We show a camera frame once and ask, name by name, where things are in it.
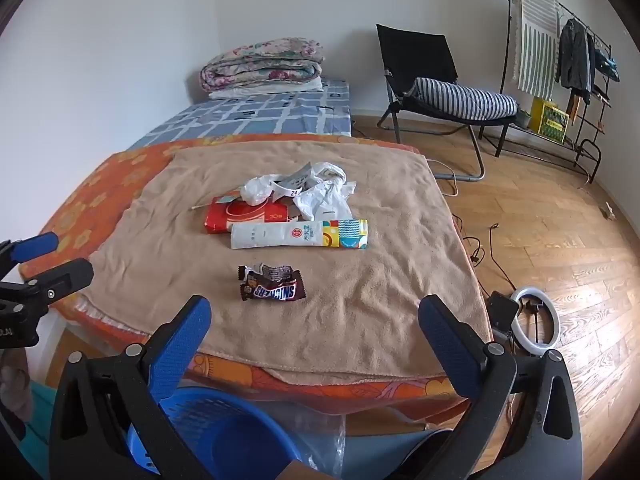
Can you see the teal garment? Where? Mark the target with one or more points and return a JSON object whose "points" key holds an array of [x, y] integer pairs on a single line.
{"points": [[607, 65]]}

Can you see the blue checked bedsheet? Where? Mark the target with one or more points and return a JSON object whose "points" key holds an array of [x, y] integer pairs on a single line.
{"points": [[260, 115]]}

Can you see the cardboard box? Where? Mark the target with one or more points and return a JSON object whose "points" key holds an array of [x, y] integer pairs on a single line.
{"points": [[300, 472]]}

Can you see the folded white sheet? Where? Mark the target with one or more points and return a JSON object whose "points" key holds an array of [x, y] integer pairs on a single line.
{"points": [[260, 91]]}

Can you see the tan towel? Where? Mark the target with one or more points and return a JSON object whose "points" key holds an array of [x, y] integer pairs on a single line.
{"points": [[350, 310]]}

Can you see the blue plastic basket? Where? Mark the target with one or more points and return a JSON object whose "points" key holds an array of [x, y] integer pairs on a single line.
{"points": [[225, 435]]}

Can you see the green striped towel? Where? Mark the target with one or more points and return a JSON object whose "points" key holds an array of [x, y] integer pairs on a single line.
{"points": [[537, 35]]}

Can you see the person's left hand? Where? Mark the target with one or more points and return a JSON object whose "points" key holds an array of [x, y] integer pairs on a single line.
{"points": [[11, 382]]}

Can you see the yellow crate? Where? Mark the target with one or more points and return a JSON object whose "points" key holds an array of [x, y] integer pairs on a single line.
{"points": [[550, 117]]}

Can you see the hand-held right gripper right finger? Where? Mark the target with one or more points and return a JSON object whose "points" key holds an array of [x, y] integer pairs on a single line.
{"points": [[450, 347]]}

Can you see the cotton swab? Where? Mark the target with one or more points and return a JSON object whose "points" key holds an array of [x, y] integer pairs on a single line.
{"points": [[202, 205]]}

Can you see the white plastic bag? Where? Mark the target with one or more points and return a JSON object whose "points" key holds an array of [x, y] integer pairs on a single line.
{"points": [[322, 200]]}

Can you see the red packet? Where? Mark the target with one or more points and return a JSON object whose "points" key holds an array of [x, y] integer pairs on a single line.
{"points": [[235, 217]]}

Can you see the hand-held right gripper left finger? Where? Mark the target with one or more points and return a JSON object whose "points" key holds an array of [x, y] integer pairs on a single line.
{"points": [[182, 350]]}

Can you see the small white floor object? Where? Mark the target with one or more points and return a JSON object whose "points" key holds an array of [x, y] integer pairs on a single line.
{"points": [[609, 211]]}

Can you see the black clothes rack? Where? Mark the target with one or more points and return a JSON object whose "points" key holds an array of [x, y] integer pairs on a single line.
{"points": [[505, 60]]}

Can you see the black phone holder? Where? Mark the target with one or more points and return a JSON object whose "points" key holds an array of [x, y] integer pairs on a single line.
{"points": [[502, 310]]}

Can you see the orange floral bedsheet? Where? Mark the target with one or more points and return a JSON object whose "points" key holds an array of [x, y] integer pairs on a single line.
{"points": [[100, 195]]}

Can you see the clear plastic bag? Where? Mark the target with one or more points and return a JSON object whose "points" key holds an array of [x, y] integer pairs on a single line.
{"points": [[320, 435]]}

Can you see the brown chocolate bar wrapper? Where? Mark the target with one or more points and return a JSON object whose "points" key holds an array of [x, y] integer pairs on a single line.
{"points": [[272, 290]]}

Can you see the striped cushion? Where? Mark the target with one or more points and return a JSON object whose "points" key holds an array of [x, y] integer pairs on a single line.
{"points": [[460, 100]]}

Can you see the person's teal clothing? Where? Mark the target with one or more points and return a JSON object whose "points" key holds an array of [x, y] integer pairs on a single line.
{"points": [[42, 412]]}

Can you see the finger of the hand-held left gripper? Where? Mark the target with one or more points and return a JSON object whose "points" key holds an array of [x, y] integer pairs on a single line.
{"points": [[37, 246], [62, 276]]}

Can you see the grey paper packet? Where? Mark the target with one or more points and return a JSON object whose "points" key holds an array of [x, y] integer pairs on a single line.
{"points": [[296, 177]]}

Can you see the black folding chair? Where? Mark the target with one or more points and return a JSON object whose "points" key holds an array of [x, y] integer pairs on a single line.
{"points": [[415, 55]]}

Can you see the dark jacket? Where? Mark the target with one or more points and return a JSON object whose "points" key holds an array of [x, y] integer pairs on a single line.
{"points": [[574, 60]]}

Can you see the folded floral quilt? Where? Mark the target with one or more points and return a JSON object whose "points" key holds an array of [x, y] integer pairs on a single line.
{"points": [[265, 62]]}

